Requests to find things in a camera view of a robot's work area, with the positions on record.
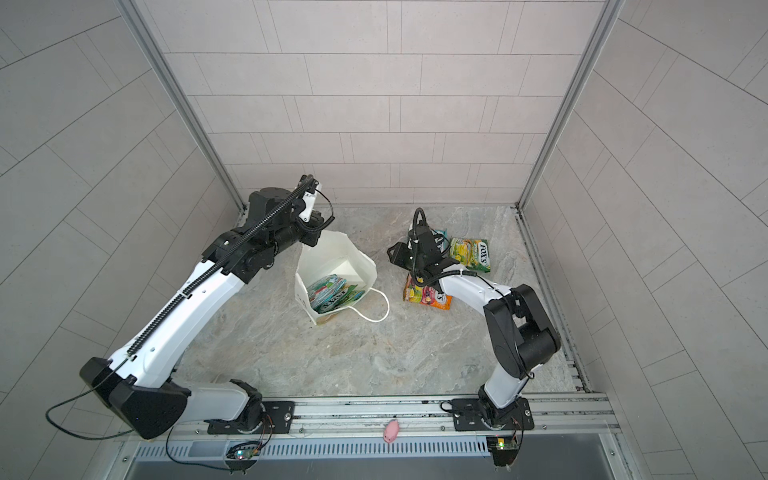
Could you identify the right circuit board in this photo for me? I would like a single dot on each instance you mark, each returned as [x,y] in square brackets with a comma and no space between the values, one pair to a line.
[503,450]

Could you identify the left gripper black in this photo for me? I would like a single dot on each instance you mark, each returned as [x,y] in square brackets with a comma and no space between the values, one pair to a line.
[312,229]

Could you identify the white paper bag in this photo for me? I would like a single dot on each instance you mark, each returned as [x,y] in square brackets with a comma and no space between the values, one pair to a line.
[336,254]

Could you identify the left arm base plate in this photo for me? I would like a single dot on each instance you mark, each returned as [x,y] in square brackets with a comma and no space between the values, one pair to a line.
[263,418]

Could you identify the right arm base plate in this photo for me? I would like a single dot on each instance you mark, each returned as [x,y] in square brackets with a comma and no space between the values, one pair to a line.
[477,414]

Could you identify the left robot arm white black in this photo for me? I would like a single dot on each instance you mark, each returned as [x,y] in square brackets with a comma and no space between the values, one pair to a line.
[135,382]

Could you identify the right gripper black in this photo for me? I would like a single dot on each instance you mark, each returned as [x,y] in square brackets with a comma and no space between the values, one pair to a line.
[399,256]

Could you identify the orange candy bag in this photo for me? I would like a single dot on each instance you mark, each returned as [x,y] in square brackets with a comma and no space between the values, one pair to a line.
[427,296]

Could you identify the yellow green candy bag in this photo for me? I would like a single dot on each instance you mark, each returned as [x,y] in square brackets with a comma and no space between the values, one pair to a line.
[474,254]

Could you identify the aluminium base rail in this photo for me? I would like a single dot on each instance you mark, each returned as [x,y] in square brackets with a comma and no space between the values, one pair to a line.
[352,428]

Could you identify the teal mint candy bag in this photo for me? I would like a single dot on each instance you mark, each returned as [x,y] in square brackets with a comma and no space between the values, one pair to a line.
[442,241]

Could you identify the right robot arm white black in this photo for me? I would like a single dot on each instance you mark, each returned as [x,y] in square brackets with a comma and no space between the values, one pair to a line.
[521,333]

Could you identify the pink eraser on rail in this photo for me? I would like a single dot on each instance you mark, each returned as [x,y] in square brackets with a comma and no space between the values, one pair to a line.
[391,431]

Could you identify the left circuit board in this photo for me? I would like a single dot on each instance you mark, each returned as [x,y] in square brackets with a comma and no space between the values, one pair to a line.
[241,457]

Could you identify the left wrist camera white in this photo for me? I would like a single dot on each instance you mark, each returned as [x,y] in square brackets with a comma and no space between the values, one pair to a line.
[307,202]

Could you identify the circuit board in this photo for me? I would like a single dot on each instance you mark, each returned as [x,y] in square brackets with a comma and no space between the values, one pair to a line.
[241,457]
[503,450]

